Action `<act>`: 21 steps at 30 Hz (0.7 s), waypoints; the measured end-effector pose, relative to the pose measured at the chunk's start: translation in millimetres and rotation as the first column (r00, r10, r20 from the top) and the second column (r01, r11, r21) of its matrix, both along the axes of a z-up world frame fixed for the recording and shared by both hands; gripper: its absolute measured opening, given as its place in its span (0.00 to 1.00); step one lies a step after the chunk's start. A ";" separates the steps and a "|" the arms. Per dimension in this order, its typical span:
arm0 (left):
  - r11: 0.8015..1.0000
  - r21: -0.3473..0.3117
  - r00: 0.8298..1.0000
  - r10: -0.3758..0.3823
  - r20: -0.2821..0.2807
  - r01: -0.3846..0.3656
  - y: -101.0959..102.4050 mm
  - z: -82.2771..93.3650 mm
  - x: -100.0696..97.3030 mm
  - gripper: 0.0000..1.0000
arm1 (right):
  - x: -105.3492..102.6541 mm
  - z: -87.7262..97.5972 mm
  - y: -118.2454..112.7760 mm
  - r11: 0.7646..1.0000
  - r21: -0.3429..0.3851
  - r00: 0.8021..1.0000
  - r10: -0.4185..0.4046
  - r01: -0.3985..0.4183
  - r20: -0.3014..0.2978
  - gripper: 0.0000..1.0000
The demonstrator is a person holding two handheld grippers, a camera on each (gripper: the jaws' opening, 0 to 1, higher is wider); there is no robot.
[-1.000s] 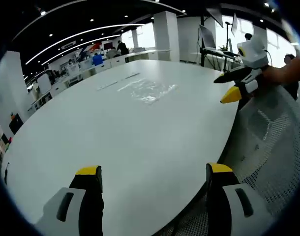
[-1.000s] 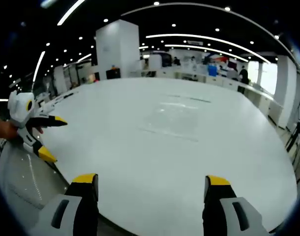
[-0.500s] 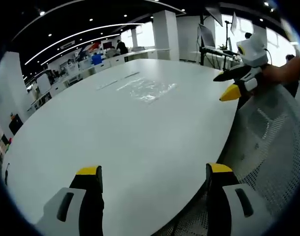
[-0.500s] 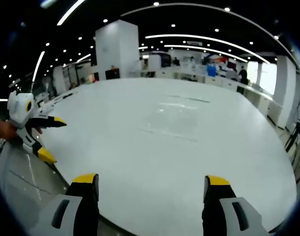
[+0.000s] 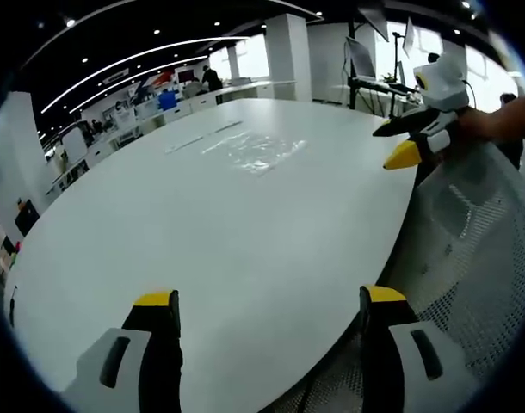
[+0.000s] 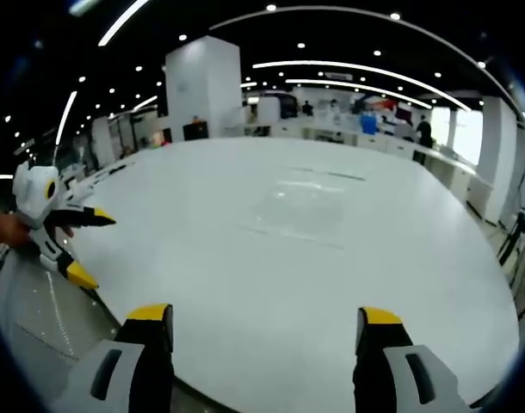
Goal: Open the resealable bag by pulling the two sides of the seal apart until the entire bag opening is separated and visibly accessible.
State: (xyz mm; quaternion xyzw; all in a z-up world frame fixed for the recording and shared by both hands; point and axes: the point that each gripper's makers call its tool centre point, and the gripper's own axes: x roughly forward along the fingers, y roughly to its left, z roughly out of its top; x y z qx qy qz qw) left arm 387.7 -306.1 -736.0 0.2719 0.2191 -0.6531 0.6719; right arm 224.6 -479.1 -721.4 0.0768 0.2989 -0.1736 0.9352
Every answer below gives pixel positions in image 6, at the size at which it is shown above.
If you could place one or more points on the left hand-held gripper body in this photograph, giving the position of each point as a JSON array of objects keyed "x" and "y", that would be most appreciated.
[{"x": 36, "y": 198}]

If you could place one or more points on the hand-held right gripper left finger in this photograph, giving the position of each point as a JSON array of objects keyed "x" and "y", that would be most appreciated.
[{"x": 146, "y": 365}]

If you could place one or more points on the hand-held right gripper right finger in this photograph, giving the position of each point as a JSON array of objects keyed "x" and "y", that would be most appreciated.
[{"x": 378, "y": 365}]

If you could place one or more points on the clear resealable bag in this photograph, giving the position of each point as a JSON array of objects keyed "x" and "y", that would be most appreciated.
[{"x": 301, "y": 206}]

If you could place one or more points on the person's left hand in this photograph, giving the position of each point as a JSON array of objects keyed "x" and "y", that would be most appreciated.
[{"x": 10, "y": 230}]

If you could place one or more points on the dark flat object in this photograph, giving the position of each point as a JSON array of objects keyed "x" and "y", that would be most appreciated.
[{"x": 118, "y": 168}]

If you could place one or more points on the long ceiling light strip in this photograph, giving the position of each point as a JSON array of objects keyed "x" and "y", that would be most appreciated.
[
  {"x": 66, "y": 118},
  {"x": 357, "y": 66},
  {"x": 120, "y": 21},
  {"x": 357, "y": 87}
]

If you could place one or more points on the black box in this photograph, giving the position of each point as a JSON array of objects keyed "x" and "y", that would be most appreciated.
[{"x": 195, "y": 131}]

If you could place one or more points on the black metal rack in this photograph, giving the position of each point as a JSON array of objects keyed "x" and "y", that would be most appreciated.
[{"x": 518, "y": 258}]

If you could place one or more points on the white square column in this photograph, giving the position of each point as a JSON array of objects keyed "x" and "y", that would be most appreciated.
[{"x": 204, "y": 86}]

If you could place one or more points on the blue cloth item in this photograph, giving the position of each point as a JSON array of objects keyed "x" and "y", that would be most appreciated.
[{"x": 368, "y": 124}]

